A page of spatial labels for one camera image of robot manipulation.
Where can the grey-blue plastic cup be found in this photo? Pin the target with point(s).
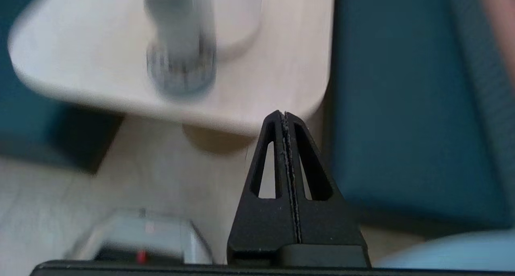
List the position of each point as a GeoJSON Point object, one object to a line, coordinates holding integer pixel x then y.
{"type": "Point", "coordinates": [177, 22]}

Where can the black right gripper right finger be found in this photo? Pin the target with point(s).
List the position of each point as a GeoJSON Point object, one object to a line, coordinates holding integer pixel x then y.
{"type": "Point", "coordinates": [326, 223]}

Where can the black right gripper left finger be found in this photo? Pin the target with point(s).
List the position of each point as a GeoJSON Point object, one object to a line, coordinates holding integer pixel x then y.
{"type": "Point", "coordinates": [261, 223]}

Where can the large clear water dispenser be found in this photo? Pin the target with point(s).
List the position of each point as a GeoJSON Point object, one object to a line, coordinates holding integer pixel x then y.
{"type": "Point", "coordinates": [237, 18]}

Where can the large round perforated drip tray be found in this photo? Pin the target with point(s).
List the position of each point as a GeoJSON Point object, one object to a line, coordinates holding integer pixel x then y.
{"type": "Point", "coordinates": [181, 81]}

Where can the light blue rounded cover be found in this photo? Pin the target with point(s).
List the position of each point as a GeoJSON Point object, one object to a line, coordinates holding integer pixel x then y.
{"type": "Point", "coordinates": [454, 252]}

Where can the dark blue seat cushion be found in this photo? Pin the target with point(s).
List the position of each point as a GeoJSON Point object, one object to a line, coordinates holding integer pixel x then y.
{"type": "Point", "coordinates": [40, 135]}
{"type": "Point", "coordinates": [402, 107]}

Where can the pink bolster cushion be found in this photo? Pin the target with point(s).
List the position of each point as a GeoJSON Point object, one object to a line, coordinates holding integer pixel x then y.
{"type": "Point", "coordinates": [503, 18]}

